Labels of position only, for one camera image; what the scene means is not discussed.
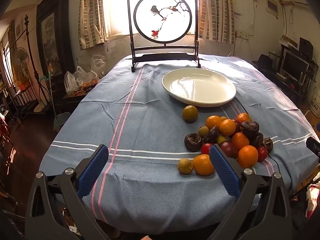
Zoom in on black speaker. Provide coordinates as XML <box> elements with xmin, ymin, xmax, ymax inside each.
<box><xmin>299</xmin><ymin>37</ymin><xmax>313</xmax><ymax>54</ymax></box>

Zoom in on clear plastic bag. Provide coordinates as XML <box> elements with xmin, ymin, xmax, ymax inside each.
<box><xmin>91</xmin><ymin>54</ymin><xmax>105</xmax><ymax>78</ymax></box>
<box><xmin>64</xmin><ymin>66</ymin><xmax>98</xmax><ymax>93</ymax></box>

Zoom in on bird painting table screen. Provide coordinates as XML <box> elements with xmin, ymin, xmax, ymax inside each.
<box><xmin>127</xmin><ymin>0</ymin><xmax>202</xmax><ymax>73</ymax></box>

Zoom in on computer monitor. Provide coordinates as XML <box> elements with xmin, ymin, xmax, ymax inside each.
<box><xmin>279</xmin><ymin>49</ymin><xmax>310</xmax><ymax>80</ymax></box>

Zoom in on white wall vent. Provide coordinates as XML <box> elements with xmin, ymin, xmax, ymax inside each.
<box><xmin>265</xmin><ymin>0</ymin><xmax>279</xmax><ymax>19</ymax></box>

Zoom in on brick pattern curtain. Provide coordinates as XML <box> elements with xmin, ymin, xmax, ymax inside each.
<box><xmin>78</xmin><ymin>0</ymin><xmax>107</xmax><ymax>51</ymax></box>
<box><xmin>199</xmin><ymin>0</ymin><xmax>237</xmax><ymax>44</ymax></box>

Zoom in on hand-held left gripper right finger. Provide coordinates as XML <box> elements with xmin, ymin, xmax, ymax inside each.
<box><xmin>209</xmin><ymin>144</ymin><xmax>293</xmax><ymax>240</ymax></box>

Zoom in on bright window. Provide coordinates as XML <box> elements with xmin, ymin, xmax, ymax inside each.
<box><xmin>101</xmin><ymin>0</ymin><xmax>207</xmax><ymax>37</ymax></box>

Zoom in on dark framed tall painting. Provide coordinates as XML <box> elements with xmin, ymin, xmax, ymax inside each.
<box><xmin>36</xmin><ymin>0</ymin><xmax>75</xmax><ymax>78</ymax></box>

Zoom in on dark wooden side table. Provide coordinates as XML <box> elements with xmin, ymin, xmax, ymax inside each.
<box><xmin>62</xmin><ymin>87</ymin><xmax>93</xmax><ymax>105</ymax></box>

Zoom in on white round plate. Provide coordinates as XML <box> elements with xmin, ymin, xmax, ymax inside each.
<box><xmin>161</xmin><ymin>67</ymin><xmax>237</xmax><ymax>108</ymax></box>

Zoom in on standing fan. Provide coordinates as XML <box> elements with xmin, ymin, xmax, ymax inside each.
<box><xmin>11</xmin><ymin>47</ymin><xmax>30</xmax><ymax>80</ymax></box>

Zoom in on dark brown date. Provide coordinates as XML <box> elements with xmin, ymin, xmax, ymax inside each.
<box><xmin>251</xmin><ymin>133</ymin><xmax>264</xmax><ymax>148</ymax></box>
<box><xmin>203</xmin><ymin>126</ymin><xmax>220</xmax><ymax>143</ymax></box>

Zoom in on black hat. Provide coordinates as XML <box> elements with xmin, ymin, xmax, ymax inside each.
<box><xmin>257</xmin><ymin>54</ymin><xmax>275</xmax><ymax>67</ymax></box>

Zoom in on white paint bucket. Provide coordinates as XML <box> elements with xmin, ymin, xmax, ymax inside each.
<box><xmin>310</xmin><ymin>90</ymin><xmax>320</xmax><ymax>118</ymax></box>

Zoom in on grey bucket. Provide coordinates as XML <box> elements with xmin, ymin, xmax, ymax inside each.
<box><xmin>53</xmin><ymin>112</ymin><xmax>71</xmax><ymax>132</ymax></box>

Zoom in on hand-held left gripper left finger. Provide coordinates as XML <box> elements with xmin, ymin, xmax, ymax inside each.
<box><xmin>25</xmin><ymin>144</ymin><xmax>110</xmax><ymax>240</ymax></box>

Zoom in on black cable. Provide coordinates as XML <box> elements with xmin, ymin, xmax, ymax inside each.
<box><xmin>268</xmin><ymin>154</ymin><xmax>283</xmax><ymax>179</ymax></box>

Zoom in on blue striped tablecloth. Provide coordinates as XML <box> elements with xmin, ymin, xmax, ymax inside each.
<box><xmin>39</xmin><ymin>54</ymin><xmax>320</xmax><ymax>230</ymax></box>

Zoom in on greenish mandarin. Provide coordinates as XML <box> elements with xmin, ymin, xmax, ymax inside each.
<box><xmin>182</xmin><ymin>105</ymin><xmax>198</xmax><ymax>122</ymax></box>

